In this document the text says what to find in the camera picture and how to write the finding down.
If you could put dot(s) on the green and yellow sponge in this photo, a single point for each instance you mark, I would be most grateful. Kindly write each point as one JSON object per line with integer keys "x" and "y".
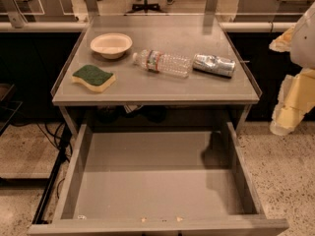
{"x": 93, "y": 78}

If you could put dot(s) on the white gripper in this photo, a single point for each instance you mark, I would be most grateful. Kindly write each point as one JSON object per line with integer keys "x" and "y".
{"x": 304, "y": 47}

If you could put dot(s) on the crushed silver can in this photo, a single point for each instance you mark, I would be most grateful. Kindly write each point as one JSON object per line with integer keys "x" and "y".
{"x": 213, "y": 64}

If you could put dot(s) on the clear plastic water bottle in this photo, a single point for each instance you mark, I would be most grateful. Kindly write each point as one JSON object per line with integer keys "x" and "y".
{"x": 164, "y": 63}

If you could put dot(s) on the grey open top drawer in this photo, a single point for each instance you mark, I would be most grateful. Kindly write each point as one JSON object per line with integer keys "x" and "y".
{"x": 192, "y": 183}

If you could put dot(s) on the white horizontal rail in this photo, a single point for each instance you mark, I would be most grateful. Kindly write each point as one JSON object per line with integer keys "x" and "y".
{"x": 76, "y": 27}

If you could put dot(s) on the grey cabinet table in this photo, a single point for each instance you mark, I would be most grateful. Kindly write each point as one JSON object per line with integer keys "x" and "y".
{"x": 185, "y": 35}

